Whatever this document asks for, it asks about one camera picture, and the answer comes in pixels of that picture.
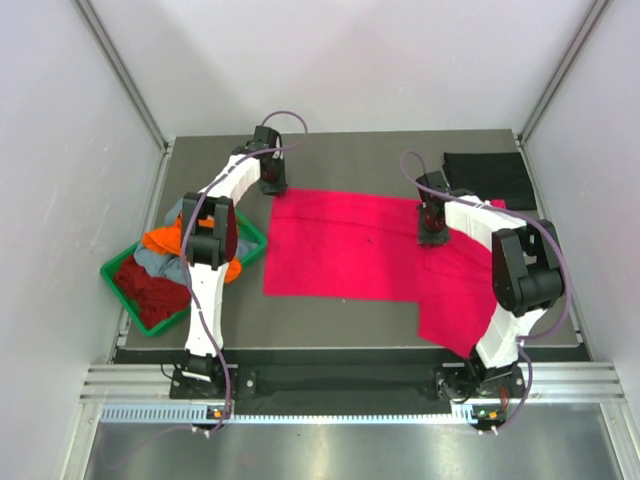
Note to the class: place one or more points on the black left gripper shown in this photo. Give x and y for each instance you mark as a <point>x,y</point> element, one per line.
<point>278,186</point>

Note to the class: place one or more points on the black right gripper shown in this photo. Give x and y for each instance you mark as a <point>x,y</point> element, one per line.
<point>424,237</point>

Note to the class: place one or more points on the pink t-shirt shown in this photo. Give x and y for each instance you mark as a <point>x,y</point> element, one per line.
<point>364,247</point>

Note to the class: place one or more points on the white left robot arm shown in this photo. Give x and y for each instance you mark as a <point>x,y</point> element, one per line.
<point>210,239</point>

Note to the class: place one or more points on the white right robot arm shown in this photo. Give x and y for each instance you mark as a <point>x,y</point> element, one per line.
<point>529,273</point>

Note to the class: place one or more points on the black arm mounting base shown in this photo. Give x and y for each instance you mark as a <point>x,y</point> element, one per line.
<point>433,372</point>

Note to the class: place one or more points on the folded black t-shirt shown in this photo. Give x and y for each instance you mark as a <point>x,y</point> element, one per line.
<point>492,176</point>

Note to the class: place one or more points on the orange t-shirt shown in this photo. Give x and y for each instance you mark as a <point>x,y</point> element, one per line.
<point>167,241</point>

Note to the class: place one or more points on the grey t-shirt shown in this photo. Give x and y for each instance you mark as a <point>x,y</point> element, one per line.
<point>164,266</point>

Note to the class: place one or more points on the dark red t-shirt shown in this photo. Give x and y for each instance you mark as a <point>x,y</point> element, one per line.
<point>157,298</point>

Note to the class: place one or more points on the green plastic bin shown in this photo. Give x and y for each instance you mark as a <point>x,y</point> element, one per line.
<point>245,229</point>

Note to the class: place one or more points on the left aluminium frame post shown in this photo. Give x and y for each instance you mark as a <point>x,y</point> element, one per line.
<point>92,20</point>

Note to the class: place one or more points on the aluminium frame post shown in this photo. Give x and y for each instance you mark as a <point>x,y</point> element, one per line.
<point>586,28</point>
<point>92,20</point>

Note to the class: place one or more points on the slotted cable duct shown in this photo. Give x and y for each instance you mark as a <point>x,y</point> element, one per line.
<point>203,414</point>

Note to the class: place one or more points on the right aluminium frame post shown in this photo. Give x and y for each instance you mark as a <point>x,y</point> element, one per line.
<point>586,28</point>

